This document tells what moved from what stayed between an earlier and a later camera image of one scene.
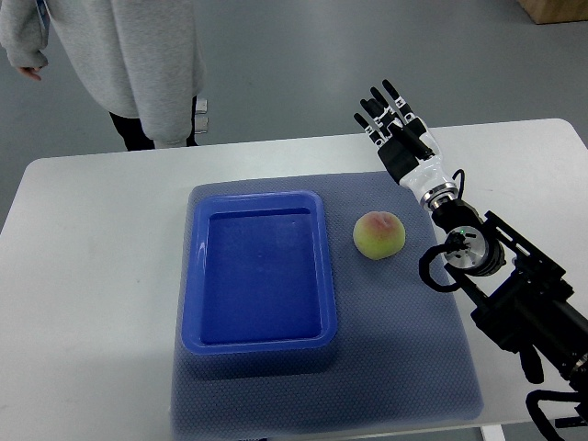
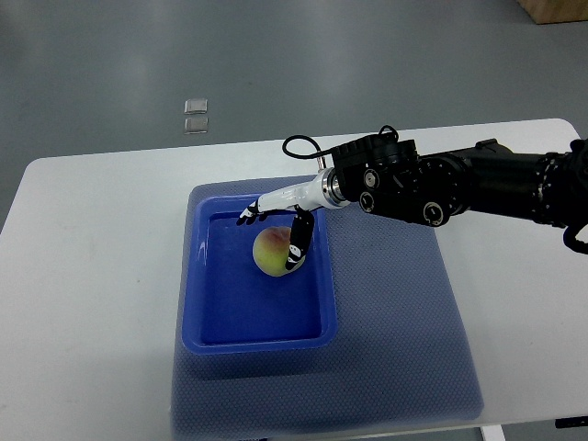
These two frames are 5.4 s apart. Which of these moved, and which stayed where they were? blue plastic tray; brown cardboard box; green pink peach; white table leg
Moved: green pink peach
Stayed: brown cardboard box; white table leg; blue plastic tray
